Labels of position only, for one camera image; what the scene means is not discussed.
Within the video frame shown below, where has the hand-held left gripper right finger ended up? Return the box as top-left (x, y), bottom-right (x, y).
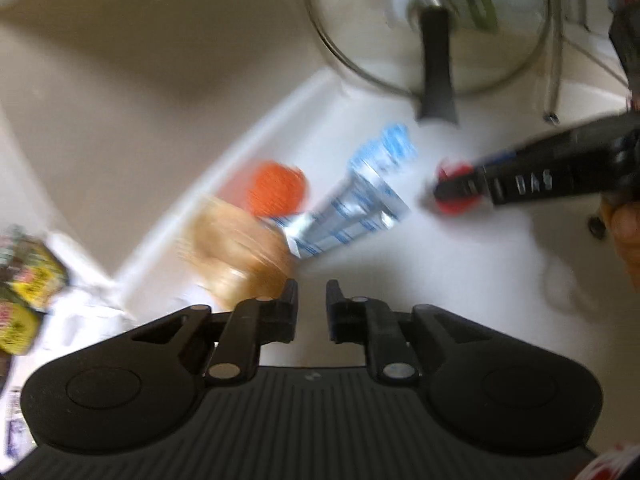
top-left (326, 280), bottom-right (497, 387)

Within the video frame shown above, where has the glass pot lid black handle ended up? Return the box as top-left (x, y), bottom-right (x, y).
top-left (307, 0), bottom-right (557, 127)

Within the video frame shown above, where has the blue white foil packet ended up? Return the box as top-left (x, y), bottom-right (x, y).
top-left (286, 121), bottom-right (419, 262)

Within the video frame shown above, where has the metal dish rack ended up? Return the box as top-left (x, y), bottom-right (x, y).
top-left (542, 0), bottom-right (632, 126)

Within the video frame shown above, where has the small yellow label jar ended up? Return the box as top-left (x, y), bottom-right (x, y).
top-left (0, 226), bottom-right (69, 311)

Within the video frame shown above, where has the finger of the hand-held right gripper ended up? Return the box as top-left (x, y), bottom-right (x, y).
top-left (434, 170), bottom-right (500, 201)
top-left (472, 149), bottom-right (523, 171)

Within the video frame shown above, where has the person's right hand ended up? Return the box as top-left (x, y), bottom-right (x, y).
top-left (602, 190), bottom-right (640, 291)

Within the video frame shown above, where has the orange plastic bag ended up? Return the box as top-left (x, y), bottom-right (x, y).
top-left (246, 160), bottom-right (309, 219)

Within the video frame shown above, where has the person's right forearm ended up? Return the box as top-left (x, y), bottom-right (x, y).
top-left (607, 0), bottom-right (640, 111)

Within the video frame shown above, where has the red bottle cap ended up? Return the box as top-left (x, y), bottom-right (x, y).
top-left (432, 160), bottom-right (489, 217)

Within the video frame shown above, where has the large green label jar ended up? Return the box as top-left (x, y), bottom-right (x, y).
top-left (0, 300), bottom-right (44, 358)

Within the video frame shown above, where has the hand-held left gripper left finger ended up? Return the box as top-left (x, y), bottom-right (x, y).
top-left (131, 279), bottom-right (300, 387)

